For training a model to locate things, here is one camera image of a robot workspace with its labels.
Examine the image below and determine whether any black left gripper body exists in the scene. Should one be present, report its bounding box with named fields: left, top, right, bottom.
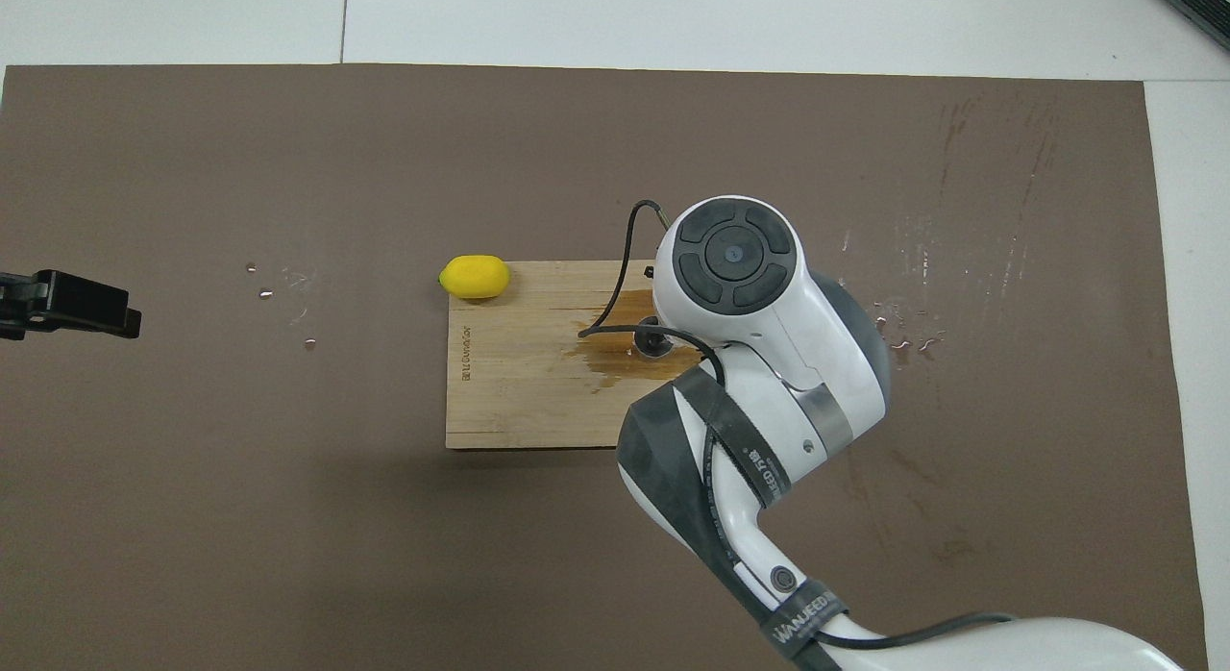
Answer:
left=0, top=272, right=51, bottom=341

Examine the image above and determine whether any metal jigger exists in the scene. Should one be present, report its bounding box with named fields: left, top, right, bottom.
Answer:
left=631, top=317, right=674, bottom=358

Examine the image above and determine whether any brown table mat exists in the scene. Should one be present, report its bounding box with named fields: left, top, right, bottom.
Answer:
left=0, top=63, right=1210, bottom=671

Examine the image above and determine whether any yellow lemon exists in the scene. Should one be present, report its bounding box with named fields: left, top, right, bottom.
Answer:
left=439, top=255, right=511, bottom=300

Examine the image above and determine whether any wooden cutting board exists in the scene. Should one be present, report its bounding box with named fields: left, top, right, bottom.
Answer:
left=445, top=260, right=710, bottom=450

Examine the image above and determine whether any grey ridged device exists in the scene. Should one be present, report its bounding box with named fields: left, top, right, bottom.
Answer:
left=1158, top=0, right=1230, bottom=47

